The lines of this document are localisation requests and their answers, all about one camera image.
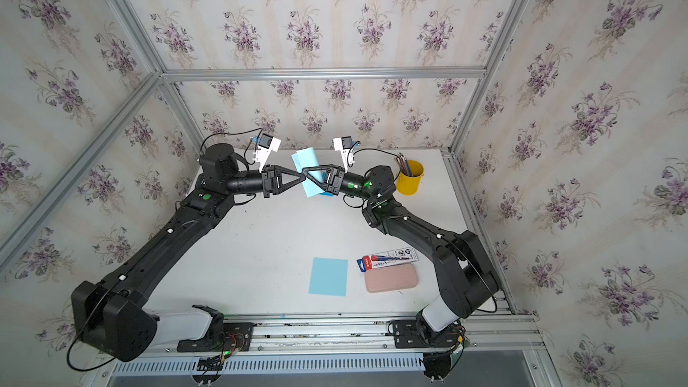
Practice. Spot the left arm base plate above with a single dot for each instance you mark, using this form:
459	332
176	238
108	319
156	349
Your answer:
228	337

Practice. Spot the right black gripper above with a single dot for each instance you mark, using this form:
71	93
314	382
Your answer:
335	181

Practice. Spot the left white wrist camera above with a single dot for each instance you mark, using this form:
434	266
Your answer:
264	146

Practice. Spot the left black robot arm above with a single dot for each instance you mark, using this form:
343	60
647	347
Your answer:
109	315

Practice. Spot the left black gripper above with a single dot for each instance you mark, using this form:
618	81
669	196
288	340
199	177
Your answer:
268	181

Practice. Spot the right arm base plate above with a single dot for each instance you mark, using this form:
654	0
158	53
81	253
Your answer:
417	334

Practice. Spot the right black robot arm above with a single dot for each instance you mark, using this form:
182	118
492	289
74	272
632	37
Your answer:
465	275

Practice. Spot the light blue paper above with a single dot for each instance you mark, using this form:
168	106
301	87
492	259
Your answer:
328	277
306	159

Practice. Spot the pink eraser case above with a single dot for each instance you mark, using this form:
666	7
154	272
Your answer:
399	277

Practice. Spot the white vented cable duct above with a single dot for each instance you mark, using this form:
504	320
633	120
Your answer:
284	364

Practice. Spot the light blue front paper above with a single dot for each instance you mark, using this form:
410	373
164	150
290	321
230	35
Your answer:
328	277

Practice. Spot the colored pencils bundle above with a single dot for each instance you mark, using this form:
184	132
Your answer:
404	165

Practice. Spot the aluminium front rail frame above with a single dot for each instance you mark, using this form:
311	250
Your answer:
494	337

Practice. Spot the yellow pencil cup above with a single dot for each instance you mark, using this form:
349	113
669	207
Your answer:
410	185

